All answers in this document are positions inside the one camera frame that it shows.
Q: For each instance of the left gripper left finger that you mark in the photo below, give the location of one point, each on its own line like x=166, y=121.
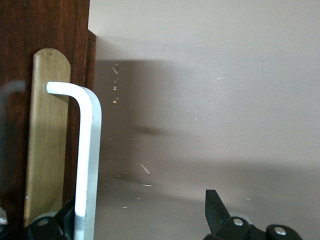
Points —
x=55, y=227

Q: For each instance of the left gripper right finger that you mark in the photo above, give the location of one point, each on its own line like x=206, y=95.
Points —
x=222, y=222

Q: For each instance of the brown paper table cover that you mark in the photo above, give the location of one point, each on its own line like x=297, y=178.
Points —
x=200, y=100

